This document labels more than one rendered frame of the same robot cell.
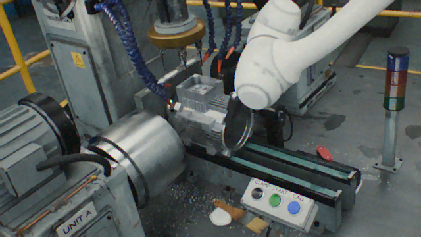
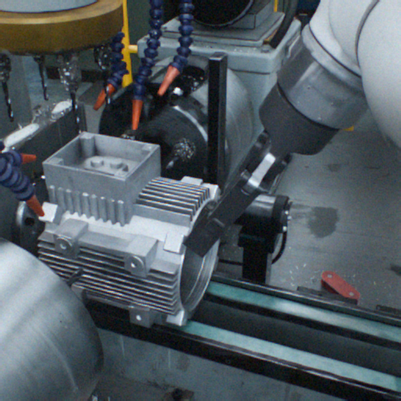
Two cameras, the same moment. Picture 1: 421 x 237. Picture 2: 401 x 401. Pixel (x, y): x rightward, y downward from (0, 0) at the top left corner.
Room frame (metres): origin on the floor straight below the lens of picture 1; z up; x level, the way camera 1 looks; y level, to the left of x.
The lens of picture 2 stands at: (0.67, 0.15, 1.47)
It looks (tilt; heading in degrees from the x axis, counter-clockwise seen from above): 33 degrees down; 338
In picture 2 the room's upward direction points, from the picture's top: straight up
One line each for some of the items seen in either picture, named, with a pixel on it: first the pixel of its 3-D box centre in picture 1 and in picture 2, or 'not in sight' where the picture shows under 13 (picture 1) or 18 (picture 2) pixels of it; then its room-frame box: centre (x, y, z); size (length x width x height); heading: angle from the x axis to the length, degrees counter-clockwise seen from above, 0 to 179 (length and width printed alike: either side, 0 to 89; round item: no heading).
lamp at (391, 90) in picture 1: (395, 86); not in sight; (1.16, -0.55, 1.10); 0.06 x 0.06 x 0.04
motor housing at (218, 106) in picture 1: (214, 120); (136, 239); (1.27, 0.01, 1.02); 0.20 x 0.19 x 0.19; 47
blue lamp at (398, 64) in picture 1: (397, 59); not in sight; (1.16, -0.55, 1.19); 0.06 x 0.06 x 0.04
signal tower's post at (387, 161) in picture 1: (393, 111); not in sight; (1.16, -0.55, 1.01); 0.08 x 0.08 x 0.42; 48
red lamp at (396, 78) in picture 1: (396, 73); not in sight; (1.16, -0.55, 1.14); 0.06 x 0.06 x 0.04
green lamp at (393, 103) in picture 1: (394, 99); not in sight; (1.16, -0.55, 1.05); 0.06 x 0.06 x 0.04
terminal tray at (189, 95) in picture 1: (200, 93); (105, 177); (1.29, 0.04, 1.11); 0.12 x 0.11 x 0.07; 47
